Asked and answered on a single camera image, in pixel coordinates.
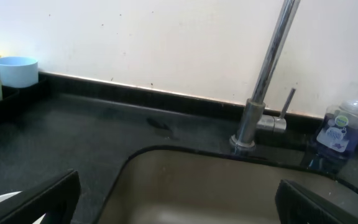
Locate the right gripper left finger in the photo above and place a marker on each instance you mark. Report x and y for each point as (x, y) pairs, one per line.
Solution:
(51, 193)

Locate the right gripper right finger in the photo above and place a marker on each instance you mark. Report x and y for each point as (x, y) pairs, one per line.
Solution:
(300, 208)

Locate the blue soap bottle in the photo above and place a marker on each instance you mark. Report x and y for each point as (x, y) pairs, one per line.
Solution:
(337, 137)

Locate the steel tap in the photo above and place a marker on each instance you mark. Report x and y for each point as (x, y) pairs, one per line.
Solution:
(250, 124)

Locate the black tray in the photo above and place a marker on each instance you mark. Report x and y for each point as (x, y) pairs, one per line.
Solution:
(20, 97)

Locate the steel sink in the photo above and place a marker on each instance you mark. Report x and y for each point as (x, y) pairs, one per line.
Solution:
(197, 186)

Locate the blue cup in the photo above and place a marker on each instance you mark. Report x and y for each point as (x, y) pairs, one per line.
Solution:
(17, 74)

